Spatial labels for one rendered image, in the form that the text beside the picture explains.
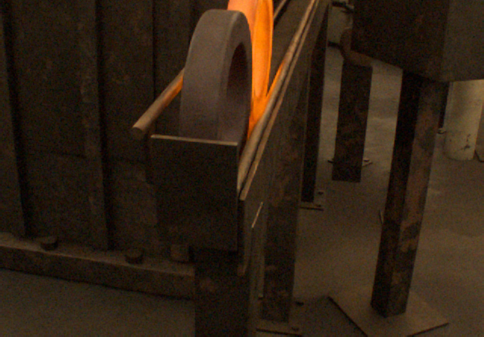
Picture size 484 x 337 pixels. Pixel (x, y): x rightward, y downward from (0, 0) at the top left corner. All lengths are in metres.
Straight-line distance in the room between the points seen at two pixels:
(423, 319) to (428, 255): 0.32
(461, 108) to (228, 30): 1.87
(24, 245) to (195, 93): 1.08
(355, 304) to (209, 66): 0.98
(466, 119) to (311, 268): 1.06
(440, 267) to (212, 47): 1.21
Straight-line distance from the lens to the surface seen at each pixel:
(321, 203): 1.83
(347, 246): 1.64
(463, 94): 2.32
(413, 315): 1.40
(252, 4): 0.67
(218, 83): 0.49
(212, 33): 0.51
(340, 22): 4.40
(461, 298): 1.51
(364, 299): 1.42
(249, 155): 0.57
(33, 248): 1.50
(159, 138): 0.50
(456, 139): 2.37
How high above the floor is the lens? 0.80
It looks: 22 degrees down
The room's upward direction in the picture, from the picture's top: 2 degrees clockwise
